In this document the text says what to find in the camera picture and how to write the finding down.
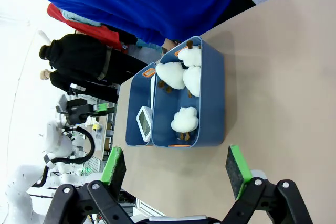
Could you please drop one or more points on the white fluffy plush toy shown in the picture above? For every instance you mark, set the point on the white fluffy plush toy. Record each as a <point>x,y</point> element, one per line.
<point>193,79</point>
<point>183,121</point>
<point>170,74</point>
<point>190,56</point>

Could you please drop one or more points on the white digital clock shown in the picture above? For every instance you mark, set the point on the white digital clock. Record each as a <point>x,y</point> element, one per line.
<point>144,123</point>

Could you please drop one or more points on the person in red and teal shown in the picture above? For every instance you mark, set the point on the person in red and teal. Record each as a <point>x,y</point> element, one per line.
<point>86,27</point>

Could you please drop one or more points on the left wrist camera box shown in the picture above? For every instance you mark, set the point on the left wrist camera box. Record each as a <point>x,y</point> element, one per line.
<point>62,103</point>

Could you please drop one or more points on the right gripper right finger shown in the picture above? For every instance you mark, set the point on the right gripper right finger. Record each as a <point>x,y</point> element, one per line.
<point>236,171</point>

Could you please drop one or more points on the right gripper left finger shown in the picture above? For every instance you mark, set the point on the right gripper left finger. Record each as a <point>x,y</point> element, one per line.
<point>115,166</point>

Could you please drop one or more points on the person in black hoodie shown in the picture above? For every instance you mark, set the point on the person in black hoodie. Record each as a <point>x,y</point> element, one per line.
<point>78,53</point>

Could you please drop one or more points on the person's right hand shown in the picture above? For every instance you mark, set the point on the person's right hand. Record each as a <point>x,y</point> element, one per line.
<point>170,45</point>

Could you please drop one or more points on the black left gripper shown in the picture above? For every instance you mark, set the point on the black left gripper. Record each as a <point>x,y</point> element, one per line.
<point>78,111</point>

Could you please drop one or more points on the person in black jacket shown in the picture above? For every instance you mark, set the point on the person in black jacket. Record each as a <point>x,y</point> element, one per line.
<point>78,87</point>

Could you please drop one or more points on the shelf with cardboard boxes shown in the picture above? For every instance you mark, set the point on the shelf with cardboard boxes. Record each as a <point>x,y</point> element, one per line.
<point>102,134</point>

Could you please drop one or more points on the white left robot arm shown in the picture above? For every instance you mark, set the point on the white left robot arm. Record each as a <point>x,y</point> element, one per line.
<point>21,190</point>

